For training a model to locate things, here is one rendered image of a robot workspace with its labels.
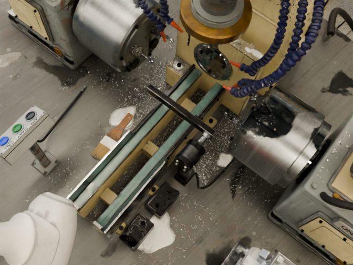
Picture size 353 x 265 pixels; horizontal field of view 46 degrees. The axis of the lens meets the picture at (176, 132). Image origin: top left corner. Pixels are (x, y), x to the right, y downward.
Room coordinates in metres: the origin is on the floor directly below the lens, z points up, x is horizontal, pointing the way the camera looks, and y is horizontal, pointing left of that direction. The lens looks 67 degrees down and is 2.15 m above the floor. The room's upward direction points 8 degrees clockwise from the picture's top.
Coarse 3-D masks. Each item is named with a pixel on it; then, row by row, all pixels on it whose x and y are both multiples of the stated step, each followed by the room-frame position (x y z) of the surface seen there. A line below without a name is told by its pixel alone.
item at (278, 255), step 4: (272, 256) 0.14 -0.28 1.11; (276, 256) 0.14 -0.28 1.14; (280, 256) 0.14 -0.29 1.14; (284, 256) 0.14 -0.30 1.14; (268, 260) 0.13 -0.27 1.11; (272, 260) 0.13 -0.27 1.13; (276, 260) 0.13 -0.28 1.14; (284, 260) 0.14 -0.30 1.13; (288, 260) 0.13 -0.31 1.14; (264, 264) 0.12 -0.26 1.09; (268, 264) 0.12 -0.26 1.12; (272, 264) 0.12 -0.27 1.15; (276, 264) 0.13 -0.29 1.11; (280, 264) 0.13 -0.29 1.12; (284, 264) 0.13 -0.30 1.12; (288, 264) 0.13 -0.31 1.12; (292, 264) 0.13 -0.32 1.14
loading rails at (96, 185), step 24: (192, 72) 0.75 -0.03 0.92; (168, 96) 0.64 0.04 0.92; (216, 96) 0.66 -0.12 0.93; (144, 120) 0.54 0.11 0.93; (168, 120) 0.60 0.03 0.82; (216, 120) 0.62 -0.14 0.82; (120, 144) 0.45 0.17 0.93; (144, 144) 0.49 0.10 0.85; (168, 144) 0.47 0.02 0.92; (96, 168) 0.36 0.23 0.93; (120, 168) 0.38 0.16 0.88; (144, 168) 0.38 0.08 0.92; (72, 192) 0.27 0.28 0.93; (96, 192) 0.29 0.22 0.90; (120, 192) 0.30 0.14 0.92; (144, 192) 0.32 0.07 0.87; (120, 216) 0.22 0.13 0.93
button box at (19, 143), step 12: (36, 108) 0.47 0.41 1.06; (24, 120) 0.43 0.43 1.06; (36, 120) 0.43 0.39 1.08; (48, 120) 0.44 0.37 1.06; (12, 132) 0.39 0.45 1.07; (24, 132) 0.39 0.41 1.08; (36, 132) 0.40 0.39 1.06; (12, 144) 0.35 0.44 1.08; (24, 144) 0.36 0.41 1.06; (0, 156) 0.32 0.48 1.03; (12, 156) 0.32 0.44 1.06
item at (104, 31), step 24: (96, 0) 0.80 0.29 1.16; (120, 0) 0.81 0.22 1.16; (72, 24) 0.77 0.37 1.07; (96, 24) 0.74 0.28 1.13; (120, 24) 0.73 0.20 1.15; (144, 24) 0.77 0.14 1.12; (96, 48) 0.70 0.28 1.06; (120, 48) 0.68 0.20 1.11; (144, 48) 0.76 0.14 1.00; (120, 72) 0.67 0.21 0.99
